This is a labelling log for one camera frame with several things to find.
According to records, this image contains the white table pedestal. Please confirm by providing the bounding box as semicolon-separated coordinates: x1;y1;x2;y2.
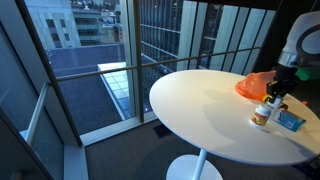
165;148;224;180

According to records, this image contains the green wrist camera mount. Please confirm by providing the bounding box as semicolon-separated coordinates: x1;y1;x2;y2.
294;65;320;82

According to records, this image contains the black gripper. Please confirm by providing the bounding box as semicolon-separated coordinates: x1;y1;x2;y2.
265;64;299;111

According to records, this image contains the window corner post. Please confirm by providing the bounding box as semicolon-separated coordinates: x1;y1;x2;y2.
14;0;83;148

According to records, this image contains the metal window handrail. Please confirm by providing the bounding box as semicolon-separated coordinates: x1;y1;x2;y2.
55;64;138;83
24;81;52;146
141;46;262;68

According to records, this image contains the white pill bottle orange label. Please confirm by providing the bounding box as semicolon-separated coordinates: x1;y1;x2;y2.
249;103;273;131

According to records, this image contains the blue and white carton box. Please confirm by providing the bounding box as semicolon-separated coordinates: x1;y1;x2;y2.
273;108;307;133

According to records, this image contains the dark floor vent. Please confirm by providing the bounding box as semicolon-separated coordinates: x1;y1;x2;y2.
152;124;173;140

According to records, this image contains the orange plastic carrier bag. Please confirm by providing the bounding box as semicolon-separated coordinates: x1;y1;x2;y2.
234;69;278;103

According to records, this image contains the brown bottle yellow cap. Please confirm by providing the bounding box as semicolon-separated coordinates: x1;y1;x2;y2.
261;94;289;111

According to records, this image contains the window frame mullion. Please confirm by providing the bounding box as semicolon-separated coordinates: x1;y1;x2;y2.
119;0;145;124

